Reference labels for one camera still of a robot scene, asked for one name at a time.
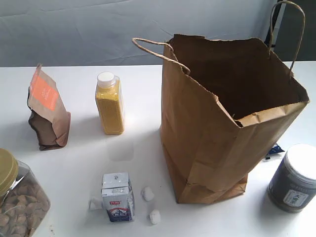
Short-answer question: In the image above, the large brown paper bag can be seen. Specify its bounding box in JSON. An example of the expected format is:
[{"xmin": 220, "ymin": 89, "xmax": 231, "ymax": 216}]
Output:
[{"xmin": 131, "ymin": 0, "xmax": 310, "ymax": 205}]

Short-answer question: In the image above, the bottle of yellow grains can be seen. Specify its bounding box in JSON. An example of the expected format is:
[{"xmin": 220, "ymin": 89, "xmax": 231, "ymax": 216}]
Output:
[{"xmin": 95, "ymin": 72, "xmax": 124, "ymax": 135}]

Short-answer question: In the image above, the white pebble upper right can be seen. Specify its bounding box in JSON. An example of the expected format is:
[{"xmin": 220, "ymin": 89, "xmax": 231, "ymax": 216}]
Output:
[{"xmin": 141, "ymin": 186, "xmax": 155, "ymax": 202}]

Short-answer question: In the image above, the white pebble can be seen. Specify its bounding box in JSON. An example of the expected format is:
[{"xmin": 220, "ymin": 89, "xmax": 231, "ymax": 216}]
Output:
[
  {"xmin": 141, "ymin": 186, "xmax": 155, "ymax": 202},
  {"xmin": 149, "ymin": 209, "xmax": 161, "ymax": 225}
]

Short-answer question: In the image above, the small blue white carton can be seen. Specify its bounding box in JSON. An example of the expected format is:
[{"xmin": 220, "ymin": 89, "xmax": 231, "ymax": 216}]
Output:
[{"xmin": 101, "ymin": 172, "xmax": 135, "ymax": 222}]

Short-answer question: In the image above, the white pebble lower right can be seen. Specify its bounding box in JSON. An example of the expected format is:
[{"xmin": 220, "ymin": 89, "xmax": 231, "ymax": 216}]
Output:
[{"xmin": 149, "ymin": 209, "xmax": 161, "ymax": 225}]

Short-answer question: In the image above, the brown pouch with orange label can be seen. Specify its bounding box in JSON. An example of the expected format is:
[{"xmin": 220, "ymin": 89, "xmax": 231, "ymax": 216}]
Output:
[{"xmin": 27, "ymin": 64, "xmax": 71, "ymax": 151}]

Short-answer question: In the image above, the small blue packet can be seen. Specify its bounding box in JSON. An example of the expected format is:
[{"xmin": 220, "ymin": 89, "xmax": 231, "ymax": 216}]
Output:
[{"xmin": 263, "ymin": 143, "xmax": 285, "ymax": 161}]

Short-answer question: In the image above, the dark jar with white lid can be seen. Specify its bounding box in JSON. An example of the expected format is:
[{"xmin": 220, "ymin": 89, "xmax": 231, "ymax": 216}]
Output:
[{"xmin": 267, "ymin": 144, "xmax": 316, "ymax": 213}]

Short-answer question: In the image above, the white backdrop cloth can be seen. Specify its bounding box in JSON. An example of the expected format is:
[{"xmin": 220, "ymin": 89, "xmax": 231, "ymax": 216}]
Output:
[{"xmin": 0, "ymin": 0, "xmax": 274, "ymax": 67}]

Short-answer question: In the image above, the clear jar with gold lid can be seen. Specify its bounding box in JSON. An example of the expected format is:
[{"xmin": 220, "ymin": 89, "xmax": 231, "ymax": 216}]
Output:
[{"xmin": 0, "ymin": 148, "xmax": 50, "ymax": 237}]

